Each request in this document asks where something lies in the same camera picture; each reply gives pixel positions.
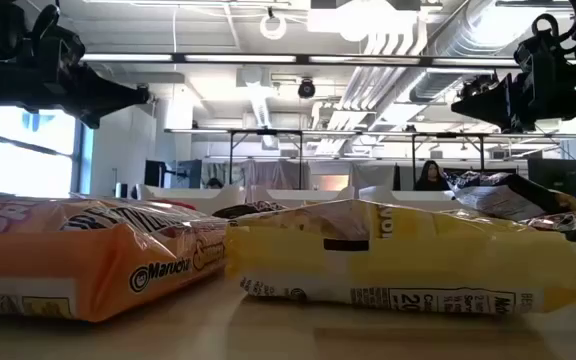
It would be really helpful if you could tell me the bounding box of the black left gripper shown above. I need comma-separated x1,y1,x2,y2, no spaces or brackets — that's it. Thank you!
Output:
27,3,151,130

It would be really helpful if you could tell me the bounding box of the black round ceiling camera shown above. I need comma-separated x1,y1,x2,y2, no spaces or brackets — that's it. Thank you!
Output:
297,78,317,100

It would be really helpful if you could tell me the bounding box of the black computer monitor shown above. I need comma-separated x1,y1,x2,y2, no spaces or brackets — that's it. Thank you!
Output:
527,158,576,195
143,159,168,189

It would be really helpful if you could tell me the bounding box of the black metal station frame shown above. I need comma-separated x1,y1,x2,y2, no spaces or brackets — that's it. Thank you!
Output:
411,132,485,191
228,128,304,190

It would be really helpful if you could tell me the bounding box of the large bright window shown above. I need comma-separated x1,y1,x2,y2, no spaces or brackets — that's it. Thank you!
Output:
0,103,85,199

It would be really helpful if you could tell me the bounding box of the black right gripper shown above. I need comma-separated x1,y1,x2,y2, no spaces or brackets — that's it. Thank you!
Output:
450,13,576,134

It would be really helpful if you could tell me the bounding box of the white ring lamp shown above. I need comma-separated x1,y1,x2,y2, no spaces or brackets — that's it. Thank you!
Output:
260,14,288,41

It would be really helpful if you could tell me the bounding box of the long ceiling light bar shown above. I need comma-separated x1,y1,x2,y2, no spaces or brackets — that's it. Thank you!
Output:
81,51,519,69

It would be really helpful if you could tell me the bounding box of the orange-red noodle pack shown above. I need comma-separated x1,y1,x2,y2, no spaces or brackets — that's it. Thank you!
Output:
0,192,229,324

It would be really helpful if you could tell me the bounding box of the black ceiling spotlight cluster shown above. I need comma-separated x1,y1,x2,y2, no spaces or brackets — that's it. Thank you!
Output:
460,73,500,100

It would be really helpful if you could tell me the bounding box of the silver ribbed ventilation duct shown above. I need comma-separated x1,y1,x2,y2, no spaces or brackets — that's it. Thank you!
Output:
407,0,534,104

